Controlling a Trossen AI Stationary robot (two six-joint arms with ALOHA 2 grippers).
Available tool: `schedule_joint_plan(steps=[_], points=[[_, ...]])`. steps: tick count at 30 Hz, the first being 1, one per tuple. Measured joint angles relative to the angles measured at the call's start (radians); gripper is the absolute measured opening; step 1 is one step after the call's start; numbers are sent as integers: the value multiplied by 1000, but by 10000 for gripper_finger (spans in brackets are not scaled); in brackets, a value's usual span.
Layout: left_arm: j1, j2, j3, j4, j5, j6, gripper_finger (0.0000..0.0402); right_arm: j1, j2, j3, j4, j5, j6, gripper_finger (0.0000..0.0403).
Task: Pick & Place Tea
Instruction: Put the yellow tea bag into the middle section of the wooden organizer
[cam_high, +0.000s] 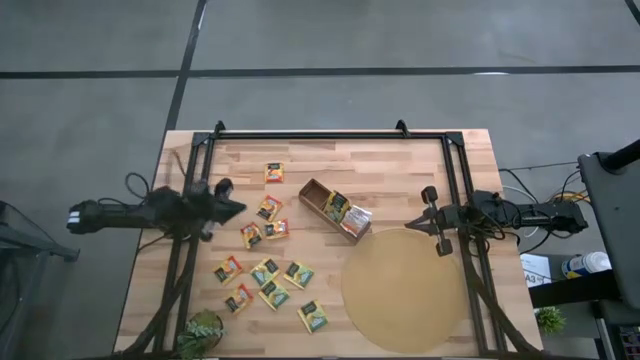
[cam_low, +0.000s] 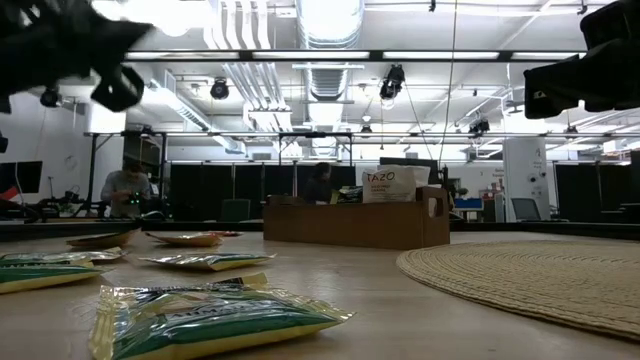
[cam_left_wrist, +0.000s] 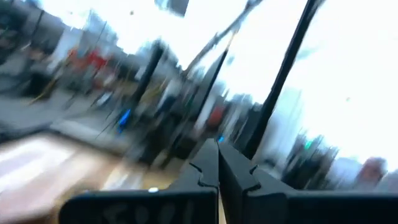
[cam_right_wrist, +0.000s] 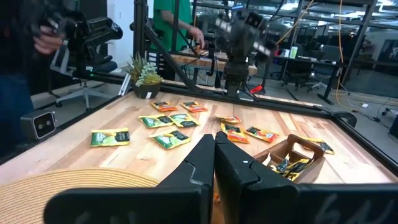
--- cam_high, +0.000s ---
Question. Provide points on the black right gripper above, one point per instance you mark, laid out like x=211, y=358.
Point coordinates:
x=452, y=219

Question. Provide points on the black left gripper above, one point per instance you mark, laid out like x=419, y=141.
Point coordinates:
x=207, y=207

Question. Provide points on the white-orange Tazo tea packet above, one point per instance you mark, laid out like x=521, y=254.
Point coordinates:
x=350, y=226
x=361, y=217

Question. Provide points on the green-yellow foil tea packet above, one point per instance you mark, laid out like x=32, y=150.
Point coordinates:
x=330, y=212
x=273, y=294
x=339, y=202
x=299, y=275
x=312, y=316
x=264, y=272

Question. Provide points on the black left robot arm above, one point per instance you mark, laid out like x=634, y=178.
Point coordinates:
x=115, y=217

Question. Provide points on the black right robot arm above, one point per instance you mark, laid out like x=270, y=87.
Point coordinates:
x=545, y=217

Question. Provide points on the round woven beige placemat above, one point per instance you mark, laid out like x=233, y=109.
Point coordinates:
x=405, y=295

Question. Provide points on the brown wooden organizer box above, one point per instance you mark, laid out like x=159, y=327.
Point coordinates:
x=312, y=195

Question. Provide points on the white paper sheet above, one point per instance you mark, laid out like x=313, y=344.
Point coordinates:
x=534, y=270

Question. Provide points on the potted succulent plant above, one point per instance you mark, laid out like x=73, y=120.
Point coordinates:
x=200, y=332

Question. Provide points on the small green artificial plant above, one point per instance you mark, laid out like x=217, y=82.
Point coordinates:
x=550, y=320

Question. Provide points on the black shelf bar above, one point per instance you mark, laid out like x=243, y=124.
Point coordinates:
x=575, y=290

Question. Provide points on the white canister with blue label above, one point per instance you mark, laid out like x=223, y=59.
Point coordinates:
x=585, y=264

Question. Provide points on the dark grey metal table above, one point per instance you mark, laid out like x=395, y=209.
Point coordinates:
x=50, y=250

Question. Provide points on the dark grey panel with pole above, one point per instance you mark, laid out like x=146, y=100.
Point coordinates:
x=615, y=225

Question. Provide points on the black metal table frame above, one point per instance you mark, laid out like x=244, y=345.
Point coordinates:
x=325, y=135

